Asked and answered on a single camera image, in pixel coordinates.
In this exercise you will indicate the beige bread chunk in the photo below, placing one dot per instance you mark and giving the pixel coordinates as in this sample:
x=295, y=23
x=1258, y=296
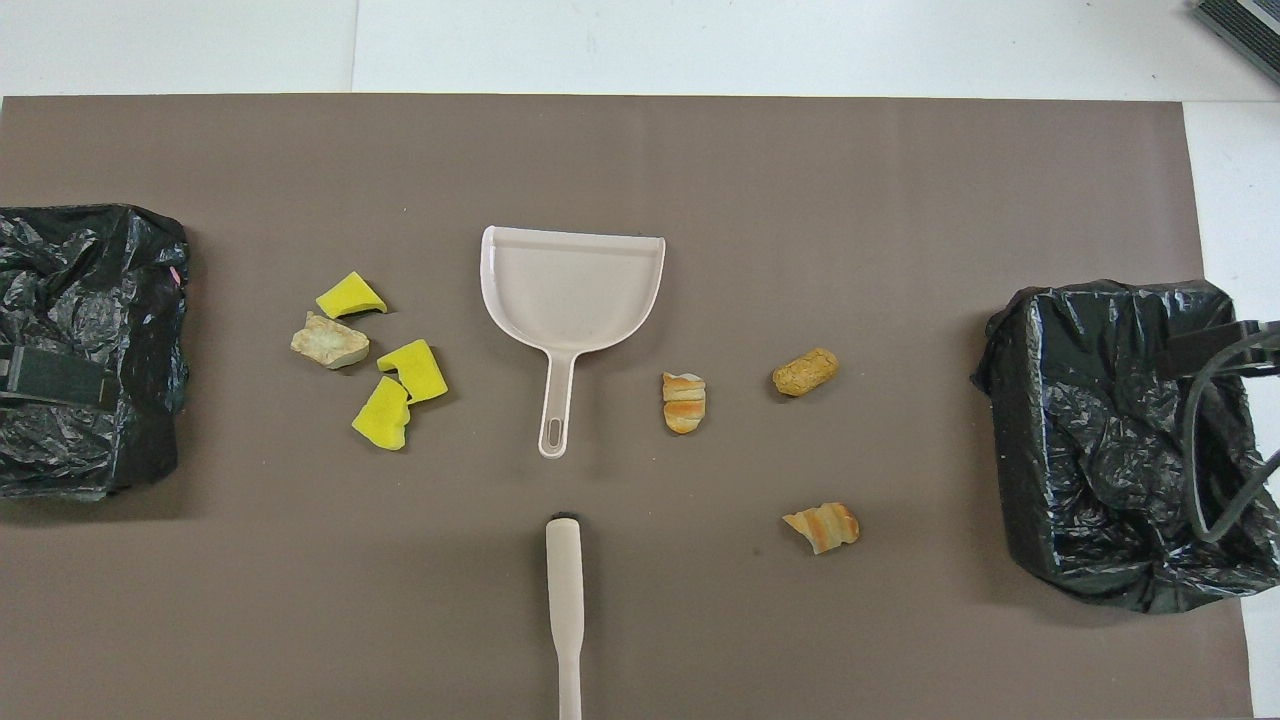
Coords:
x=330, y=342

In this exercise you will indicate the yellow sponge piece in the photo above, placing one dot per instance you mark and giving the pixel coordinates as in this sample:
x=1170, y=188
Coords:
x=381, y=415
x=415, y=368
x=350, y=296

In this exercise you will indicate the beige plastic dustpan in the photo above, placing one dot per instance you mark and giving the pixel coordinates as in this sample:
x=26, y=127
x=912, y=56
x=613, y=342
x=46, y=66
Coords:
x=570, y=290

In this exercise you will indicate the beige brush with black bristles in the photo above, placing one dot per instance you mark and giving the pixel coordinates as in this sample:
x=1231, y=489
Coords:
x=564, y=570

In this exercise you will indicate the bin covered with black bag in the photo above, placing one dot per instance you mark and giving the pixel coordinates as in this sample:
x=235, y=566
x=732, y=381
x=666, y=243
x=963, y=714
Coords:
x=90, y=300

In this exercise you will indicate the open bin with black liner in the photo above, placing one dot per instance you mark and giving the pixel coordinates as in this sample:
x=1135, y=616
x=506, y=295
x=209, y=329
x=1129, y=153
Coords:
x=1100, y=430

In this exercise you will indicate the grey ribbed device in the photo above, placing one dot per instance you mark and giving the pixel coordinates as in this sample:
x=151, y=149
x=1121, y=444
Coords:
x=1245, y=25

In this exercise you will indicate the brown oval bread roll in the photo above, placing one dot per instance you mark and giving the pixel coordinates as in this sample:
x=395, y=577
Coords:
x=805, y=371

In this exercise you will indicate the striped croissant piece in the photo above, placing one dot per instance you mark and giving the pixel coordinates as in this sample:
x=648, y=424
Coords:
x=822, y=527

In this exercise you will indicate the striped bread roll piece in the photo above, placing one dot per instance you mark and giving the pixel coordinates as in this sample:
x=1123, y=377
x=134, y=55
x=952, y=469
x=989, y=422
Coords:
x=684, y=402

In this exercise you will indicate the brown table mat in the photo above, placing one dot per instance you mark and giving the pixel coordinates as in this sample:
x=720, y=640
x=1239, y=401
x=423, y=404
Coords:
x=600, y=160

